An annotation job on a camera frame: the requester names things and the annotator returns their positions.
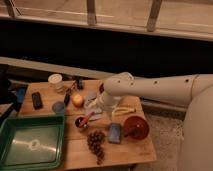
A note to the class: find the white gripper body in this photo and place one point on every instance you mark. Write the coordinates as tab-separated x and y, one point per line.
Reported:
107	102

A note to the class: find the red chili pepper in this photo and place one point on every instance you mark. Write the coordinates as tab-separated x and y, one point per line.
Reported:
86	119

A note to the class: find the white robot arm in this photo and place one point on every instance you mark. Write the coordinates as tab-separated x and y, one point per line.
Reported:
195	92

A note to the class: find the purple eggplant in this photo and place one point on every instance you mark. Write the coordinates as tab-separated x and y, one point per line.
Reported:
101	88

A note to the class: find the grey blue cloth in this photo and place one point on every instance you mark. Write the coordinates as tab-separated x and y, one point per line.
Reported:
90	106

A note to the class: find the blue sponge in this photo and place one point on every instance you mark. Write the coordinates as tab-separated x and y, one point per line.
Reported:
114	135

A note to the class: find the red yellow apple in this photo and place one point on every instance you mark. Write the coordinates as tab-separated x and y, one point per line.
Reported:
77	100

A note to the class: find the small black object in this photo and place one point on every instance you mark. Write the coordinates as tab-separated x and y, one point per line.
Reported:
79	83

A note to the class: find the small dark cup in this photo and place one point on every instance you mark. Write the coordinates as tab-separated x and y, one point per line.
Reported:
78	122

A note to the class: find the orange bowl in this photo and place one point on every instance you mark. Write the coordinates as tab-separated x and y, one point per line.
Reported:
136	128

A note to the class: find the bunch of purple grapes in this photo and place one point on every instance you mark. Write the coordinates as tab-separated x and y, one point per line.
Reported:
94	142

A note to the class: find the dark utensil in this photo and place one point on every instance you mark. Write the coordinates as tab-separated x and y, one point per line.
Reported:
68	94

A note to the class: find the blue round lid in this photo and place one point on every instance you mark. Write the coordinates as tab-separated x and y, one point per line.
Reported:
59	107

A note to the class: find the white cup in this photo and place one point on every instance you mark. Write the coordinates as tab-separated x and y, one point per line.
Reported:
56	82

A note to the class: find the black rectangular block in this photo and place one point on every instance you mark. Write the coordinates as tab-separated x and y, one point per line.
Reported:
37	101

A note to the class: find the green plastic tray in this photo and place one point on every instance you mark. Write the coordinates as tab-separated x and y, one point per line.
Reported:
31	143

